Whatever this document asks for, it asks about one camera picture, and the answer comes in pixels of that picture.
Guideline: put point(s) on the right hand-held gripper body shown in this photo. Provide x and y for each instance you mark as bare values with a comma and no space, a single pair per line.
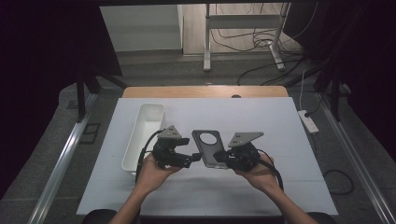
243,155

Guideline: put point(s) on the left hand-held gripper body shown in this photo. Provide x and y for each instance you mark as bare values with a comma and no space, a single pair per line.
168,152

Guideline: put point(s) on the grey phone case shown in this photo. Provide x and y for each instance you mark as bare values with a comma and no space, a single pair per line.
207,155

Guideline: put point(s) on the person's left hand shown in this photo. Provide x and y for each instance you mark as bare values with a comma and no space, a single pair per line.
151,175

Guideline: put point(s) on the person's right hand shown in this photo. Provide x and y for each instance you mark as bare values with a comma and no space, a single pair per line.
263,177

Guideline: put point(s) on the white rectangular plastic bin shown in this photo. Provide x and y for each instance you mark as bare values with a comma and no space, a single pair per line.
144,133

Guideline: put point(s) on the white board sheet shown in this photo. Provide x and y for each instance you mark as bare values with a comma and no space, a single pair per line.
249,118

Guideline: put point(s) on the wooden table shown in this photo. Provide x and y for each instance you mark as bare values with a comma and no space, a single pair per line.
186,92

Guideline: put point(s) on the white power strip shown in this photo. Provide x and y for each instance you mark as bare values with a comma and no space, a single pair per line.
308,122

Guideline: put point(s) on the person's left knee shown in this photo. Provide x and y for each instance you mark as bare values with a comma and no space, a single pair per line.
99,217

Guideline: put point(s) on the person's knee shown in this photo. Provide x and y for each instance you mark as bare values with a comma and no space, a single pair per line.
99,217
323,219

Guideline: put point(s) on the person's right knee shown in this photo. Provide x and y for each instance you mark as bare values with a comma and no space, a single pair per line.
323,219

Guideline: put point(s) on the black metal stand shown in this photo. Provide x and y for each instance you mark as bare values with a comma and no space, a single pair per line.
335,99
81,96

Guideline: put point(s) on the white cabinet panel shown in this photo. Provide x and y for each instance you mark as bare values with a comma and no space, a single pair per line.
140,28

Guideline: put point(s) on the black curtain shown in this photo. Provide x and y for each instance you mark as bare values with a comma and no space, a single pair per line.
367,62
40,77

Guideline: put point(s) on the black floor frame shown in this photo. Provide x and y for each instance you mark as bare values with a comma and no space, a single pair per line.
90,133

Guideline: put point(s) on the white metal desk frame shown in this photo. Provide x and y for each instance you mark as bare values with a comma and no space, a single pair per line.
207,43

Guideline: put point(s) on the aluminium rail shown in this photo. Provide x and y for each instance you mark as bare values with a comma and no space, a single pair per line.
62,161
358,161

